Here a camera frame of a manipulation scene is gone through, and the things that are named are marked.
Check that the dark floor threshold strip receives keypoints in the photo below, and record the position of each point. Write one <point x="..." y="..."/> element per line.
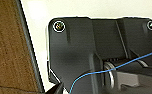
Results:
<point x="30" y="53"/>

